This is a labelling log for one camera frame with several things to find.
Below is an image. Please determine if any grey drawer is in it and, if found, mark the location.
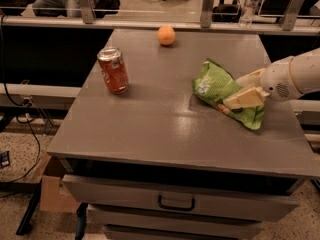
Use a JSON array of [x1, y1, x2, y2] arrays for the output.
[[63, 175, 298, 221], [88, 205, 262, 239]]

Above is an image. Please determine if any black drawer handle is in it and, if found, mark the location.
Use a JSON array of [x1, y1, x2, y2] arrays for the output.
[[157, 195, 196, 212]]

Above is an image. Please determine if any red soda can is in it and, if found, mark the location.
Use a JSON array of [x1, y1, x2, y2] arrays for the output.
[[97, 47, 129, 94]]

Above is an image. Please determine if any clear plastic water bottle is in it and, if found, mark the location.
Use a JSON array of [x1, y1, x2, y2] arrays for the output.
[[239, 0, 260, 27]]

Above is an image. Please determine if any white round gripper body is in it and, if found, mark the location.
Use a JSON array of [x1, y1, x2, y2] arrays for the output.
[[260, 56, 302, 102]]

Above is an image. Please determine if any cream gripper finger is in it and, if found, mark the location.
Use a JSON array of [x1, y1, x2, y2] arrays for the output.
[[223, 87, 269, 110], [236, 68, 265, 87]]

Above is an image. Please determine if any green rice chip bag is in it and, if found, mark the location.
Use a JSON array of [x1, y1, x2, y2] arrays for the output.
[[192, 58, 264, 130]]

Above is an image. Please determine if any grey metal railing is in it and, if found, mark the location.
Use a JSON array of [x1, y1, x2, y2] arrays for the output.
[[1, 0, 320, 36]]

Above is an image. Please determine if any black power cable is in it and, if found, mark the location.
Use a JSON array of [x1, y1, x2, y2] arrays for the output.
[[0, 14, 42, 185]]

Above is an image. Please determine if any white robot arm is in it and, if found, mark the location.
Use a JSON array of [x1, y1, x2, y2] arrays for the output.
[[223, 48, 320, 110]]

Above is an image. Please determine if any grey top drawer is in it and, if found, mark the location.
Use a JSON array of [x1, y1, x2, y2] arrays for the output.
[[63, 175, 298, 221]]

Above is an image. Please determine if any seated person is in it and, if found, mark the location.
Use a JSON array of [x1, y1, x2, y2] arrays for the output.
[[31, 0, 101, 18]]

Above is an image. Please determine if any orange fruit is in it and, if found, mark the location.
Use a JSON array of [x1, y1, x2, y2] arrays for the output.
[[157, 26, 175, 46]]

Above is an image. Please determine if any cardboard box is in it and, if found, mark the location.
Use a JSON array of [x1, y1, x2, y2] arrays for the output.
[[35, 155, 80, 213]]

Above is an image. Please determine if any black bag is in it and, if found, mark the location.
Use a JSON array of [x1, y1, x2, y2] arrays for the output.
[[212, 0, 242, 23]]

